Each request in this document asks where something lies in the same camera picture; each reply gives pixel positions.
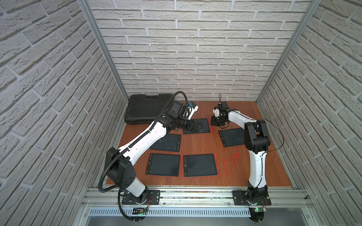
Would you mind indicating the black plastic tool case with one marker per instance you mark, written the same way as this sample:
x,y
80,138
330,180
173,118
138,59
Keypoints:
x,y
143,109

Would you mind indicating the red stylus front left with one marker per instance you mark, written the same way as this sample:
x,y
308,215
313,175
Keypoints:
x,y
225,167

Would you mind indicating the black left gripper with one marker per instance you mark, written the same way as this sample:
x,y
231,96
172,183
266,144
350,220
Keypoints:
x,y
186,123

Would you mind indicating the red tablet front left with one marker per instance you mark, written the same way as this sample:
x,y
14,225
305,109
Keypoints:
x,y
160,164

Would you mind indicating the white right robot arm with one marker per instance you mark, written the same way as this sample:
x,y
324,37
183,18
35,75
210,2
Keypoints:
x,y
257,142

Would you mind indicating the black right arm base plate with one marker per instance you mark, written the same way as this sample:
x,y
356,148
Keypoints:
x,y
259,197

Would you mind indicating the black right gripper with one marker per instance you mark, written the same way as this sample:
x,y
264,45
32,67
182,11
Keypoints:
x,y
214,122

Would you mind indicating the red stylus front right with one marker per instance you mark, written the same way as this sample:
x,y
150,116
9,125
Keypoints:
x,y
236,159

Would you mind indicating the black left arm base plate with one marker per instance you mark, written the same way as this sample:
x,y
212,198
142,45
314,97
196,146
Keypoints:
x,y
148,197

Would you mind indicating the left aluminium corner post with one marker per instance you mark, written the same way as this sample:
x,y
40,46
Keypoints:
x,y
102,45

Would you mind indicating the red tablet front right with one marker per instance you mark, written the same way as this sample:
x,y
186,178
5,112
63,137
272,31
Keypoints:
x,y
199,165

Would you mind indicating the right aluminium corner post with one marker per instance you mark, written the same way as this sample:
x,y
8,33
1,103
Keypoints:
x,y
312,7

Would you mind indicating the red tablet far right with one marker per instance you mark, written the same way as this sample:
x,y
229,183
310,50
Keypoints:
x,y
199,126

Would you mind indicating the white perforated cable duct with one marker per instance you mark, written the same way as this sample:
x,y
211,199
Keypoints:
x,y
179,212

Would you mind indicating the red tablet middle left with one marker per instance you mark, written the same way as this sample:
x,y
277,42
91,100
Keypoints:
x,y
169,143

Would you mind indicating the red tablet with green scribbles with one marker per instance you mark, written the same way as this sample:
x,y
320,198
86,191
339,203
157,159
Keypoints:
x,y
232,137

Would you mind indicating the aluminium front rail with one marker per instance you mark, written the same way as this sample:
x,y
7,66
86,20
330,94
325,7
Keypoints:
x,y
205,196

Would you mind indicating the aluminium corner post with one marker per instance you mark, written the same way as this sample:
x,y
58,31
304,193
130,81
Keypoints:
x,y
102,45
312,7

